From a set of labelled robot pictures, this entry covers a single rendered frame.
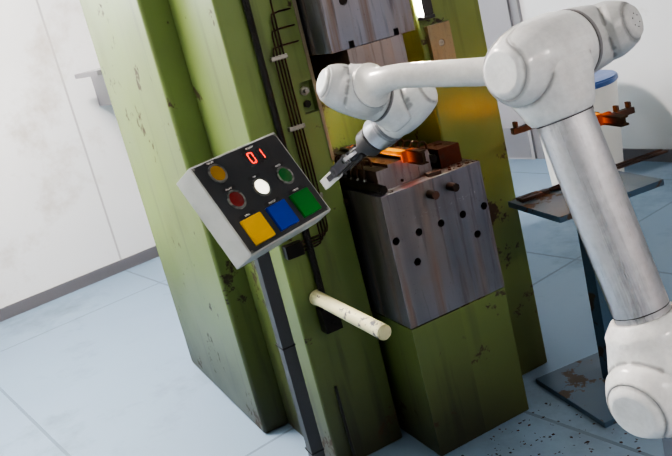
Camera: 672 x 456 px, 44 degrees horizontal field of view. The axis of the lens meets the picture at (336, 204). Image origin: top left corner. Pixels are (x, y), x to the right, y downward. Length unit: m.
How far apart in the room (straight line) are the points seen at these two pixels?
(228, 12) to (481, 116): 0.98
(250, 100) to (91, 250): 3.60
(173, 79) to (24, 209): 3.06
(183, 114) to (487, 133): 1.06
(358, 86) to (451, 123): 1.07
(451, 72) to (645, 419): 0.77
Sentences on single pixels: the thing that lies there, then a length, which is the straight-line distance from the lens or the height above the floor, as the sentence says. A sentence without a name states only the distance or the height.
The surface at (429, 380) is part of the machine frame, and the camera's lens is 2.75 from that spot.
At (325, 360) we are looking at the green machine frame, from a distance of 2.77.
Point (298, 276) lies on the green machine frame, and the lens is 2.65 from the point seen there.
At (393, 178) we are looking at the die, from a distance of 2.60.
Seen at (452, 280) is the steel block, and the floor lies 0.57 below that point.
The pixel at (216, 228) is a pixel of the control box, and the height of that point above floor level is 1.04.
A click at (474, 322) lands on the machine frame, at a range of 2.79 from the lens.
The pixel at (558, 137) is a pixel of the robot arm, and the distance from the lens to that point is 1.45.
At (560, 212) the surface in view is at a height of 0.72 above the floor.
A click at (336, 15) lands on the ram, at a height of 1.47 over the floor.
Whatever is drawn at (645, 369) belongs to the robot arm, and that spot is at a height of 0.83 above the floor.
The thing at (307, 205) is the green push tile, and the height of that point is 1.00.
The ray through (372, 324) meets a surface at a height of 0.64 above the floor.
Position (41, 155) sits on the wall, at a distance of 5.84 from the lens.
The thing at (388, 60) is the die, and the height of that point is 1.30.
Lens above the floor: 1.55
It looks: 14 degrees down
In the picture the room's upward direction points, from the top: 14 degrees counter-clockwise
